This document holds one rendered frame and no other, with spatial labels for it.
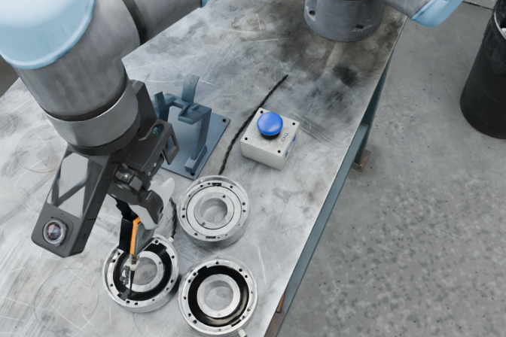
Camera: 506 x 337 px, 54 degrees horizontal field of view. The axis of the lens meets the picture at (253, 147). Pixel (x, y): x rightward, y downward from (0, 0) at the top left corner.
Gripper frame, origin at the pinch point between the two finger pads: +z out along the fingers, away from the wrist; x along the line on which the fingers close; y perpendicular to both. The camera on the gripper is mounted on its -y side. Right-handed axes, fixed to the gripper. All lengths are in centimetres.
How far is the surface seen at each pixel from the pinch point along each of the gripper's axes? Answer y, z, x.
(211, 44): 40.0, 13.4, 12.3
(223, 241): 5.0, 9.8, -8.1
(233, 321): -4.1, 10.3, -14.2
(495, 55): 104, 58, -44
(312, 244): 32, 69, -15
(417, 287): 41, 93, -46
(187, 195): 9.5, 10.3, 0.1
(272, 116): 24.7, 5.9, -7.0
